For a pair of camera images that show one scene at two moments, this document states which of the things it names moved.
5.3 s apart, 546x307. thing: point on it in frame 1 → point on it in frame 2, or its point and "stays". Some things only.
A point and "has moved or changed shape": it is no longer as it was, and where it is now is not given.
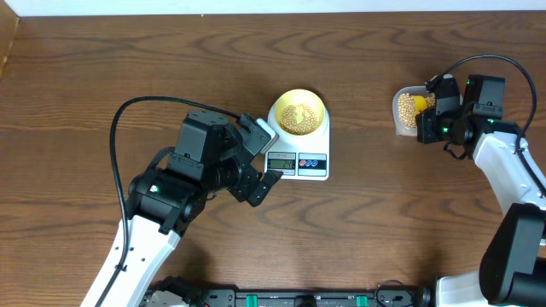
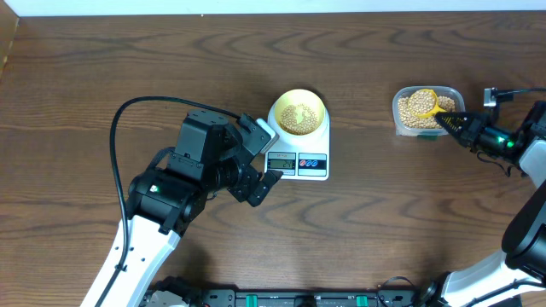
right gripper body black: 430,130 → 478,130
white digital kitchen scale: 299,158 stays
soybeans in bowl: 306,124 stays
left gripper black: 248,182 stays
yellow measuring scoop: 421,103 has moved or changed shape
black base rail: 176,292 stays
